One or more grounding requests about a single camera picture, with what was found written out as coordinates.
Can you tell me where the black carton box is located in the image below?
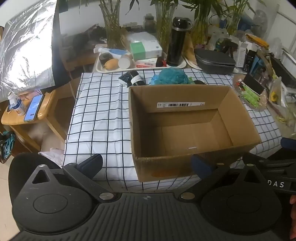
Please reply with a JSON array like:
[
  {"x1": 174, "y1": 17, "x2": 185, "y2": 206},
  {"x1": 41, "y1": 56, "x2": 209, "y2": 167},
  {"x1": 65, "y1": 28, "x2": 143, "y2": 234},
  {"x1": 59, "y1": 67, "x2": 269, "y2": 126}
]
[{"x1": 243, "y1": 50, "x2": 257, "y2": 72}]

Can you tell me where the white slatted crate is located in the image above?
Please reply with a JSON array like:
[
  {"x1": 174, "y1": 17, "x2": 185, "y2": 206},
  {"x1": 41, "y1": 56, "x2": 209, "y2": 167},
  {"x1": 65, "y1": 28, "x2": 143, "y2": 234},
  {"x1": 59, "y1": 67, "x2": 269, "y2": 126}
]
[{"x1": 281, "y1": 46, "x2": 296, "y2": 67}]

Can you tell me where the black jar white label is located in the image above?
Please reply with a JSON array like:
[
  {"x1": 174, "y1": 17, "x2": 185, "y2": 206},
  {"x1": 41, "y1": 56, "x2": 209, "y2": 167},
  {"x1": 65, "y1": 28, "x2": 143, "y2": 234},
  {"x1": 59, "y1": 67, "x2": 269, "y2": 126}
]
[{"x1": 129, "y1": 71, "x2": 146, "y2": 86}]

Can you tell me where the wooden shelf unit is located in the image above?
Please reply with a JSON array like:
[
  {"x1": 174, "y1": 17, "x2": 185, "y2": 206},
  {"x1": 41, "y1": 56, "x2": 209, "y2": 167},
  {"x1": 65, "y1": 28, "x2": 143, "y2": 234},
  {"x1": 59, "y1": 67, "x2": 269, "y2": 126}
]
[{"x1": 59, "y1": 32, "x2": 102, "y2": 73}]

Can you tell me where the green white tissue box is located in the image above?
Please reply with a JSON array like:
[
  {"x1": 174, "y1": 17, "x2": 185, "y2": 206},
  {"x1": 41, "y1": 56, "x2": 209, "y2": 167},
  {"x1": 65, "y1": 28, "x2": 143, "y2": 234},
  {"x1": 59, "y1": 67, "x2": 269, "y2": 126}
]
[{"x1": 129, "y1": 42, "x2": 163, "y2": 61}]

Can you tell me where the small dark box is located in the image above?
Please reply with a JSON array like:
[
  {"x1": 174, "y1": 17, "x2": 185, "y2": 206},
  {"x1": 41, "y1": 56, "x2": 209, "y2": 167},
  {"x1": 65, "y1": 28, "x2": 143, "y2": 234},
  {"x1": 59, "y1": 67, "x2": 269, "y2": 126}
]
[{"x1": 118, "y1": 72, "x2": 133, "y2": 88}]

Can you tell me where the red white flat box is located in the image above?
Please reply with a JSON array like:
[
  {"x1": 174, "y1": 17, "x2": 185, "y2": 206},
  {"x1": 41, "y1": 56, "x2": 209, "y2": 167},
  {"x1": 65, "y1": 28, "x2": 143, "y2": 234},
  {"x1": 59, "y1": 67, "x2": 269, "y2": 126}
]
[{"x1": 134, "y1": 58, "x2": 160, "y2": 68}]

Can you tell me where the white crumpled plastic bag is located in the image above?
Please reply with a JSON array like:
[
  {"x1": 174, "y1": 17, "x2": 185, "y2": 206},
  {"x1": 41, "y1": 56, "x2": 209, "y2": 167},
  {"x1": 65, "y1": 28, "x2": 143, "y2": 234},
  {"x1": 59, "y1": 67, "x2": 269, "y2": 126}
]
[{"x1": 38, "y1": 148, "x2": 65, "y2": 168}]

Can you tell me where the black foam block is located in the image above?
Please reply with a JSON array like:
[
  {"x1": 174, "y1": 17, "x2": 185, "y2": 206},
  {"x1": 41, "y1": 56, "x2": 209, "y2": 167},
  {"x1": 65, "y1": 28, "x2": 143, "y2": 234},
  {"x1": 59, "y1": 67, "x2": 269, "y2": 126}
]
[{"x1": 244, "y1": 74, "x2": 265, "y2": 95}]

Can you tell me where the tan egg-shaped case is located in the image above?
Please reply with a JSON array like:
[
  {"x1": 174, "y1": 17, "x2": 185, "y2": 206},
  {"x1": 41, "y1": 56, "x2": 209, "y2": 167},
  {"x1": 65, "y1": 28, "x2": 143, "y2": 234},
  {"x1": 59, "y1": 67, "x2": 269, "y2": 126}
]
[{"x1": 104, "y1": 59, "x2": 119, "y2": 70}]

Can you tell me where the cardboard box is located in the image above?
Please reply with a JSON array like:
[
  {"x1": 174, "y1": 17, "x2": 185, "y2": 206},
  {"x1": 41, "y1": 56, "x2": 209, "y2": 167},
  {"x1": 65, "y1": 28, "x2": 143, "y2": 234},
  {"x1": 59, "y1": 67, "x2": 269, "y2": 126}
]
[{"x1": 128, "y1": 84, "x2": 262, "y2": 183}]

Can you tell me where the grey hard case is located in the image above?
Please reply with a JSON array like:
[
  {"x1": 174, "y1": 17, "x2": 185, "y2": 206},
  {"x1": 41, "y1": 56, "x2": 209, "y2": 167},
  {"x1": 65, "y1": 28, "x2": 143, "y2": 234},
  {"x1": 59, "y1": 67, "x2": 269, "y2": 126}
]
[{"x1": 194, "y1": 48, "x2": 236, "y2": 75}]

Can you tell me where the black mini tripod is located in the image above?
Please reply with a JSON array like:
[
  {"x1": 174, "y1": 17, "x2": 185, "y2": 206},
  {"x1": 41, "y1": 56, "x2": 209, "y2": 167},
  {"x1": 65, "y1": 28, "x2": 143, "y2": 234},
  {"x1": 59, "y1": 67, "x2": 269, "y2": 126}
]
[{"x1": 220, "y1": 38, "x2": 238, "y2": 56}]

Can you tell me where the smartphone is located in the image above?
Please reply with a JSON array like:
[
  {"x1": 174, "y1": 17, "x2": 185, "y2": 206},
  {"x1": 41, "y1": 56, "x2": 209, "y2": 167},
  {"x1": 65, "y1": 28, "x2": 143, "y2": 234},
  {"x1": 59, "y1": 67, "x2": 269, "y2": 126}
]
[{"x1": 24, "y1": 95, "x2": 44, "y2": 122}]

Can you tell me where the yellow cloth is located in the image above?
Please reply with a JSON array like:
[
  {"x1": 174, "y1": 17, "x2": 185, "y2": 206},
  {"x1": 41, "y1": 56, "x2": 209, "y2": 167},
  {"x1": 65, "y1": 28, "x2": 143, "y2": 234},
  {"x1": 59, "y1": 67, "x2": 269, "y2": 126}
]
[{"x1": 245, "y1": 34, "x2": 270, "y2": 48}]

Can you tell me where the checked tablecloth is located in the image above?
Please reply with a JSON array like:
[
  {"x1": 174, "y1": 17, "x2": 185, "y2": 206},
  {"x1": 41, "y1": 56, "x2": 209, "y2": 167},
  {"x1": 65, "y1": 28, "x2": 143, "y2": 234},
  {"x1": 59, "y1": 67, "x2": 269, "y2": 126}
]
[{"x1": 62, "y1": 71, "x2": 284, "y2": 193}]

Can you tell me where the white carton box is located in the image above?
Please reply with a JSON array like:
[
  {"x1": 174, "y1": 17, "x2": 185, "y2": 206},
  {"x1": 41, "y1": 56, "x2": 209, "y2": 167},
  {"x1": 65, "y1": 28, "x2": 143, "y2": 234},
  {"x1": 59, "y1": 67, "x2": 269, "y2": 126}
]
[{"x1": 233, "y1": 42, "x2": 251, "y2": 68}]

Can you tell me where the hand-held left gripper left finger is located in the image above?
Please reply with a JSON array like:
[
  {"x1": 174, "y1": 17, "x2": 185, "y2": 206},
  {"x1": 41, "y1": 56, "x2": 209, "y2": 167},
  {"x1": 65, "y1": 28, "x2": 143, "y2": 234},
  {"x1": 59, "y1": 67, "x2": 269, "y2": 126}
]
[{"x1": 30, "y1": 153, "x2": 116, "y2": 204}]

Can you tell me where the blue plastic bag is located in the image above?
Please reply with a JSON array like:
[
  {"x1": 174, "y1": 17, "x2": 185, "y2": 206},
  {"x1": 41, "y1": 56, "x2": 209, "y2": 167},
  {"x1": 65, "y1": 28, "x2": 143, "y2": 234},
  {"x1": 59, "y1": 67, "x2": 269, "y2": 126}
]
[{"x1": 240, "y1": 16, "x2": 255, "y2": 31}]

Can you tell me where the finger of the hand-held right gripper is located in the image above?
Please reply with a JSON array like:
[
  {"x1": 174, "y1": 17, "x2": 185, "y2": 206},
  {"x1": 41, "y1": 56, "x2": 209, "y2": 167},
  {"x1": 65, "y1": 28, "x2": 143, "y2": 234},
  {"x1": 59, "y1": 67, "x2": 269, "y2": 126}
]
[
  {"x1": 280, "y1": 137, "x2": 296, "y2": 149},
  {"x1": 242, "y1": 152, "x2": 296, "y2": 169}
]

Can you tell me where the white spray bottle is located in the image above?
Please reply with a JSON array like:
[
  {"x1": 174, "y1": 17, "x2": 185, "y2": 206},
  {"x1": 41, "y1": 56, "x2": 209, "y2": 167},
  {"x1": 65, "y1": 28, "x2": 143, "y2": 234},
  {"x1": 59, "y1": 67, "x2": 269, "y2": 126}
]
[{"x1": 94, "y1": 47, "x2": 130, "y2": 56}]

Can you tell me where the black long box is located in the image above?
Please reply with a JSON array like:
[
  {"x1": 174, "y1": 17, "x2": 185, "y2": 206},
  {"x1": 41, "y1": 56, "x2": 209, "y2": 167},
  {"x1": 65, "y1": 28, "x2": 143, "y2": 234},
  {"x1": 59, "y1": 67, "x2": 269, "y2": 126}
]
[{"x1": 269, "y1": 54, "x2": 296, "y2": 86}]

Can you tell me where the dark glass jar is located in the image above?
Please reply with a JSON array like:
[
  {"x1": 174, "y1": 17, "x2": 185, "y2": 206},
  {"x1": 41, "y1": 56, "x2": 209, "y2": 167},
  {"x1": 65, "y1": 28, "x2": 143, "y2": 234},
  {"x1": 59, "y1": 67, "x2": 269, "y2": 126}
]
[{"x1": 143, "y1": 14, "x2": 156, "y2": 33}]

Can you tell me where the person's right hand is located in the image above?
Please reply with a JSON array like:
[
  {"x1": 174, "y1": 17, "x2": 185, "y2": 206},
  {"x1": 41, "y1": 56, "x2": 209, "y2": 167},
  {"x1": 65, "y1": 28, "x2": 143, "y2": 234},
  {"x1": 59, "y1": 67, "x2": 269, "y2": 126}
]
[{"x1": 289, "y1": 195, "x2": 296, "y2": 222}]

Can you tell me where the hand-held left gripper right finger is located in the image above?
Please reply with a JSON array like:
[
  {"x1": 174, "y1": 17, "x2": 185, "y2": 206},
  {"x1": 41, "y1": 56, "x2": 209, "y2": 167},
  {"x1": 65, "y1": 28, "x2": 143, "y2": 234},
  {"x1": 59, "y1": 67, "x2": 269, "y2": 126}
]
[{"x1": 177, "y1": 154, "x2": 272, "y2": 204}]

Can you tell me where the silver foil sheet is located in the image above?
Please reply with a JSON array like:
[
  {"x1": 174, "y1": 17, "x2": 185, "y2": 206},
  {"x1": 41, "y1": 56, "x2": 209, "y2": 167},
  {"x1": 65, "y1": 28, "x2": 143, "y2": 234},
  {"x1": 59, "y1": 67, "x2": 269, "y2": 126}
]
[{"x1": 0, "y1": 0, "x2": 58, "y2": 102}]

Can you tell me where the wooden side table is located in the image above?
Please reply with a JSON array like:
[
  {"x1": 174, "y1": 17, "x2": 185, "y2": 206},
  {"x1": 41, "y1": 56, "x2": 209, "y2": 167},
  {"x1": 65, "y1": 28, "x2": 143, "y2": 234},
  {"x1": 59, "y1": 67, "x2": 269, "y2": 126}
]
[{"x1": 1, "y1": 77, "x2": 80, "y2": 151}]

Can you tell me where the colourful plastic bag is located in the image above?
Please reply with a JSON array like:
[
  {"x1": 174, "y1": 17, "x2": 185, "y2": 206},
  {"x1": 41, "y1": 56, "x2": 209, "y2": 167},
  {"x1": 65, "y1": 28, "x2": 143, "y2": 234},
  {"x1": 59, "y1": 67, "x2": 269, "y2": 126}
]
[{"x1": 208, "y1": 25, "x2": 232, "y2": 50}]

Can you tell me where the teal mesh bath pouf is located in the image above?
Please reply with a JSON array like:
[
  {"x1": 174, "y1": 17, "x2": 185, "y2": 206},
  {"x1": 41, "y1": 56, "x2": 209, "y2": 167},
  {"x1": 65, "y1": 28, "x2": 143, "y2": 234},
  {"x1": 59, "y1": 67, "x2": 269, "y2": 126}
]
[{"x1": 150, "y1": 68, "x2": 189, "y2": 86}]

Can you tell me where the brown paper bag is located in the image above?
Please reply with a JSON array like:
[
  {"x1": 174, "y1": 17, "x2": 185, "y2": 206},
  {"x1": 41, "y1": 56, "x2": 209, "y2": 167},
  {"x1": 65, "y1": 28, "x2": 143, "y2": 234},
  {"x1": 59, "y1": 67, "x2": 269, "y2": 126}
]
[
  {"x1": 119, "y1": 28, "x2": 130, "y2": 50},
  {"x1": 183, "y1": 32, "x2": 197, "y2": 61}
]

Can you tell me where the glass vase with bamboo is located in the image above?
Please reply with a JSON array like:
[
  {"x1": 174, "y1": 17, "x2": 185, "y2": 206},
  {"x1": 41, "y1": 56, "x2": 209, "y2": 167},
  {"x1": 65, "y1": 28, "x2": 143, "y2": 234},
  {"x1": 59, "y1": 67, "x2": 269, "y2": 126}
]
[
  {"x1": 185, "y1": 0, "x2": 215, "y2": 45},
  {"x1": 222, "y1": 0, "x2": 249, "y2": 36},
  {"x1": 99, "y1": 0, "x2": 121, "y2": 49},
  {"x1": 150, "y1": 0, "x2": 178, "y2": 54}
]

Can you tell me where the green packet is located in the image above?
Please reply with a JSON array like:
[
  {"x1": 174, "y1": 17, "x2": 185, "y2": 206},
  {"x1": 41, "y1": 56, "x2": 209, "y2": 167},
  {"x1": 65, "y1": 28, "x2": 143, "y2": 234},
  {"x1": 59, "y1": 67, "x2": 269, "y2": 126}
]
[{"x1": 240, "y1": 89, "x2": 261, "y2": 107}]

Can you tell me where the white plastic jar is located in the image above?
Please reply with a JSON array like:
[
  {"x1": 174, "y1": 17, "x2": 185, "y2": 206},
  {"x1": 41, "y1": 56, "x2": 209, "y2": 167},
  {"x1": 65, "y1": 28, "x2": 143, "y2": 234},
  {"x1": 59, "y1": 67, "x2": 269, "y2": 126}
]
[{"x1": 118, "y1": 54, "x2": 133, "y2": 69}]

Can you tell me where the black tape roll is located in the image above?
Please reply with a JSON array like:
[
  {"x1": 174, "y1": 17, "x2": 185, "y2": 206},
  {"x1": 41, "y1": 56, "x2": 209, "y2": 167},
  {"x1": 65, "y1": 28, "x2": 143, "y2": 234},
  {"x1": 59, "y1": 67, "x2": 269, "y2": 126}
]
[{"x1": 99, "y1": 53, "x2": 114, "y2": 66}]

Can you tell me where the small white bottle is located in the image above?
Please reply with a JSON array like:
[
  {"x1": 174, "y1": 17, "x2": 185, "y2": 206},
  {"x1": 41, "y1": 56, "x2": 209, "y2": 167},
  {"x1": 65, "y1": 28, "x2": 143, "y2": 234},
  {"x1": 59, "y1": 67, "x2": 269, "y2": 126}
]
[{"x1": 7, "y1": 91, "x2": 27, "y2": 116}]

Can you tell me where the clear plastic bag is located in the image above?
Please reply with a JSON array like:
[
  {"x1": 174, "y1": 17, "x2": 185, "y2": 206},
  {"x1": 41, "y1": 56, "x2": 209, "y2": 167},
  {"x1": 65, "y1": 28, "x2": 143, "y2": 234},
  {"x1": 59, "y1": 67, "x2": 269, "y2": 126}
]
[{"x1": 268, "y1": 77, "x2": 296, "y2": 135}]

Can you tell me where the teal dark bundle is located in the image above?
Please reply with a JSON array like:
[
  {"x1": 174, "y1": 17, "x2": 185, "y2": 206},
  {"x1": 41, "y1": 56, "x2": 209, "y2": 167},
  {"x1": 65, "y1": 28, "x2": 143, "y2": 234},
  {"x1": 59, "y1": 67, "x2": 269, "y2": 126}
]
[{"x1": 0, "y1": 131, "x2": 16, "y2": 163}]

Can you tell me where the black thermos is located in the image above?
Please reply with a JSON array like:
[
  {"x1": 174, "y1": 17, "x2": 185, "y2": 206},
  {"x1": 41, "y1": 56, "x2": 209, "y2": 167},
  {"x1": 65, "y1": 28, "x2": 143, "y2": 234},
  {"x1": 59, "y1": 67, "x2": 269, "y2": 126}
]
[{"x1": 166, "y1": 17, "x2": 193, "y2": 67}]

